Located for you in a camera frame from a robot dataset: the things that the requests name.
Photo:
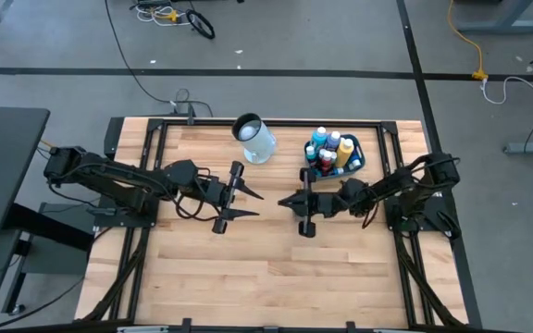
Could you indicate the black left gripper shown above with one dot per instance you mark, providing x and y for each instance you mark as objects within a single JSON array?
[{"x": 222, "y": 194}]

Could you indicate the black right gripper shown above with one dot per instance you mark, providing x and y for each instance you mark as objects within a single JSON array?
[{"x": 324, "y": 203}]

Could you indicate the red paint bottle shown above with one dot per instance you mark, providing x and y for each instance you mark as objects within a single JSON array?
[{"x": 325, "y": 163}]

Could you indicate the teal-green paint bottle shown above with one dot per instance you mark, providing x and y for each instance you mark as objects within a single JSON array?
[{"x": 311, "y": 155}]

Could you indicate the large teal paint bottle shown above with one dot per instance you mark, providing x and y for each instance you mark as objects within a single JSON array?
[{"x": 317, "y": 140}]

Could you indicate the yellow paint bottle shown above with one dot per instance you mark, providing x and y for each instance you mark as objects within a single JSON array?
[{"x": 344, "y": 153}]

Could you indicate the purple paint bottle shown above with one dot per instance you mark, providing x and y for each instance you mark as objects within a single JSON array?
[{"x": 332, "y": 143}]

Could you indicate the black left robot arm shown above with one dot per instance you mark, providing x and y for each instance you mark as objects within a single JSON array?
[{"x": 109, "y": 173}]

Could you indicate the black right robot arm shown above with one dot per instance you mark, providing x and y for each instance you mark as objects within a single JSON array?
[{"x": 400, "y": 180}]

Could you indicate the white spot lamp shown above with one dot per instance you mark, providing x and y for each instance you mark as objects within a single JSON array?
[{"x": 262, "y": 143}]

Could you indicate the teal plastic bin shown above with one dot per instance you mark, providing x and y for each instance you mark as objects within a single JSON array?
[{"x": 362, "y": 159}]

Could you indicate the black desk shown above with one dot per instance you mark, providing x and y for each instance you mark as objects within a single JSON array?
[{"x": 3, "y": 166}]

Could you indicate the grey floor frame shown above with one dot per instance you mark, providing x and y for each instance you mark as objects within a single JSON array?
[{"x": 532, "y": 148}]

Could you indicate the grey desk frame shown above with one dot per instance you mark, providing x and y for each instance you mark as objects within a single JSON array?
[{"x": 502, "y": 25}]

